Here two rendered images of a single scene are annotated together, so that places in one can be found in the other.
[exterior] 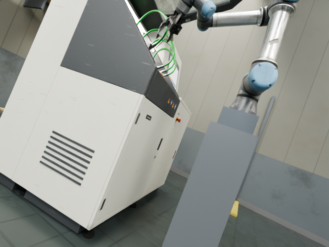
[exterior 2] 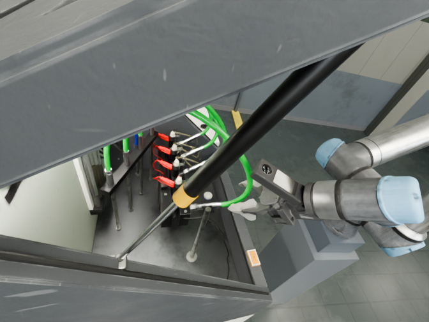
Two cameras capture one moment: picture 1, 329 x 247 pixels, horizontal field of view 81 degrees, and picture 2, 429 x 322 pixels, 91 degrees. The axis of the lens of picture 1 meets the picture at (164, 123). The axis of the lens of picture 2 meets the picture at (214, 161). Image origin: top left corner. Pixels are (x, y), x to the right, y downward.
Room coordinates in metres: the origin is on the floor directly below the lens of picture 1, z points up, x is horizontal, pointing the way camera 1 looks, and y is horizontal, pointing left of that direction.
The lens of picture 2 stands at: (0.98, 0.52, 1.63)
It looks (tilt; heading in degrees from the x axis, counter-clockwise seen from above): 42 degrees down; 319
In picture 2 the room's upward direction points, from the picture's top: 17 degrees clockwise
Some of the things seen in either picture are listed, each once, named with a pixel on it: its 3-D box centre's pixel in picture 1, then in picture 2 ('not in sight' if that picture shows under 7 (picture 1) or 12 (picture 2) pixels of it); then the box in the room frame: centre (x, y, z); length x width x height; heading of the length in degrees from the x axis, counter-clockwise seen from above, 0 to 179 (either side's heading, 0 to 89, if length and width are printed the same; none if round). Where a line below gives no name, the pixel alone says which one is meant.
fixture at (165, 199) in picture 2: not in sight; (171, 189); (1.48, 0.26, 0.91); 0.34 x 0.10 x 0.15; 163
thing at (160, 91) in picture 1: (164, 97); (228, 214); (1.30, 0.07, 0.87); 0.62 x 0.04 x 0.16; 163
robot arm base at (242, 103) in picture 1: (244, 106); (344, 218); (1.05, -0.37, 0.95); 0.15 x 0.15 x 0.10
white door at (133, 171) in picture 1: (142, 157); not in sight; (1.29, 0.05, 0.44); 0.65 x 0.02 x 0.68; 163
